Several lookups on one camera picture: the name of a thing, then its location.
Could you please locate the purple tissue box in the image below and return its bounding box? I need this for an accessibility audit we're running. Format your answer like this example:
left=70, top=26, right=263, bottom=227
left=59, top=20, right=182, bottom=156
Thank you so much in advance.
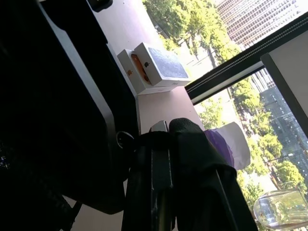
left=204, top=121, right=251, bottom=169

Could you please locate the black window frame post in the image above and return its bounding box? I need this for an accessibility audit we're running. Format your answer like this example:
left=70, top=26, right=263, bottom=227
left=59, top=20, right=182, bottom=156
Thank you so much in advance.
left=184, top=11, right=308, bottom=105

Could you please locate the white box with orange phone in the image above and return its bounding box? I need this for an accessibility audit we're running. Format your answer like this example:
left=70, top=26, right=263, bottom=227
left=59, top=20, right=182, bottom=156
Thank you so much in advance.
left=117, top=49, right=174, bottom=96

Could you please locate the white box with black phone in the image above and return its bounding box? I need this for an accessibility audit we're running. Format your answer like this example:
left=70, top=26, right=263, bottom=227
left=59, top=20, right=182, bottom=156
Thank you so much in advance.
left=134, top=42, right=192, bottom=88

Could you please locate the black drawstring pouch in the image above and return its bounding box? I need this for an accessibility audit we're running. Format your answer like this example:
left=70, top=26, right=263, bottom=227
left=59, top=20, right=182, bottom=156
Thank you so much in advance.
left=0, top=0, right=141, bottom=215

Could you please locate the stainless steel cup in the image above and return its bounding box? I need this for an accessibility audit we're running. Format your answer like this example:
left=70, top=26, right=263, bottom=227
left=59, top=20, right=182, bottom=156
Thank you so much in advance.
left=148, top=119, right=170, bottom=133

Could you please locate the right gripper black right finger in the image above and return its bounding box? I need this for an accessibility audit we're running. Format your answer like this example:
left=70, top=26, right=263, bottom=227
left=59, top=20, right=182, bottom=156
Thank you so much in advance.
left=169, top=117, right=256, bottom=231

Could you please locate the clear wine glass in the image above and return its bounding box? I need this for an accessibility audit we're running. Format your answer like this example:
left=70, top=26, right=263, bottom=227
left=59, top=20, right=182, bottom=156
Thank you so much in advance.
left=253, top=189, right=308, bottom=229

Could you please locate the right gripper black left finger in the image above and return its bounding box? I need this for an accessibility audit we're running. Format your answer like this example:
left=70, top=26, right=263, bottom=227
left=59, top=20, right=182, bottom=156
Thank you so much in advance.
left=125, top=131, right=174, bottom=231

